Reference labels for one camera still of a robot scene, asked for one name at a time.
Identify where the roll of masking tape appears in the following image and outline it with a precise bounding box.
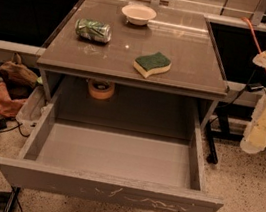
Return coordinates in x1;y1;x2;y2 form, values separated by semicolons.
88;79;115;100

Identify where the grey cabinet table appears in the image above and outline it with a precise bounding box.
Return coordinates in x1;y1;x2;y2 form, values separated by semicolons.
29;0;242;134

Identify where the white bowl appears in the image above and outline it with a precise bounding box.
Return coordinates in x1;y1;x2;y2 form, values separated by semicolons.
122;4;157;26

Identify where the black power adapter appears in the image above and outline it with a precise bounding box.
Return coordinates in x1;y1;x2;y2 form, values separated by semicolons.
245;83;264;93

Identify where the crushed green soda can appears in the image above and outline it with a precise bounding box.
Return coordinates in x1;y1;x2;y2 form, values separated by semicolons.
75;18;112;44

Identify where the green and yellow sponge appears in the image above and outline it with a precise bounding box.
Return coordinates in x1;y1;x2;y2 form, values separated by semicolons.
133;52;172;79

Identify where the white plastic bag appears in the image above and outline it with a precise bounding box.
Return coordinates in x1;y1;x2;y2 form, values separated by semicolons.
16;86;46;128

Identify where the orange cloth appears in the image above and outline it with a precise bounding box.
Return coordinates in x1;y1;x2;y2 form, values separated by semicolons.
0;82;26;118

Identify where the open grey drawer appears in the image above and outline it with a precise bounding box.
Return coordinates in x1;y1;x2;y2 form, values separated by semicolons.
0;76;223;212

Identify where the orange cable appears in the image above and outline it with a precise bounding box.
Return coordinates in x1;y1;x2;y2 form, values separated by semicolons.
232;16;266;77

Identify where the brown cloth bag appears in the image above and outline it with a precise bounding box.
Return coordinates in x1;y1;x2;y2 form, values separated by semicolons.
0;53;38;100

